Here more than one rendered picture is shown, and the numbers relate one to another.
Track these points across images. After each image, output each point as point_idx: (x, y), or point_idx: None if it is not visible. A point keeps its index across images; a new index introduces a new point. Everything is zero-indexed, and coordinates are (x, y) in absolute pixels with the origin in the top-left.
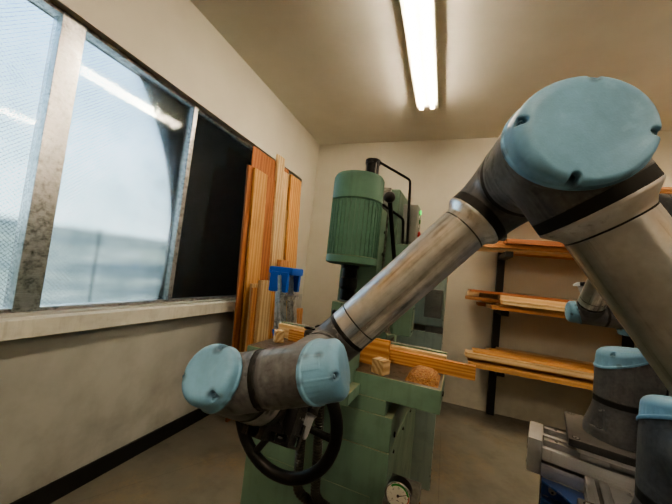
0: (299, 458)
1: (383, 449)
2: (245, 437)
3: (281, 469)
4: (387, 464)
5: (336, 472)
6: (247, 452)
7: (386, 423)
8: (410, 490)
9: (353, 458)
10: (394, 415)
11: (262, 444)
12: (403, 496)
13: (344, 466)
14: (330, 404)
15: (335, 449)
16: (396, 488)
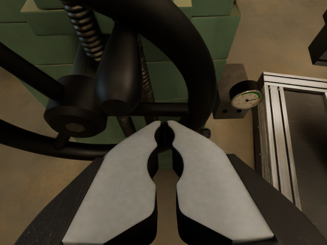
0: (125, 119)
1: (220, 56)
2: (26, 145)
3: (111, 148)
4: (223, 69)
5: (159, 91)
6: (46, 155)
7: (231, 24)
8: (261, 90)
9: (179, 75)
10: (237, 5)
11: (63, 143)
12: (253, 98)
13: (168, 84)
14: (194, 68)
15: (203, 124)
16: (246, 95)
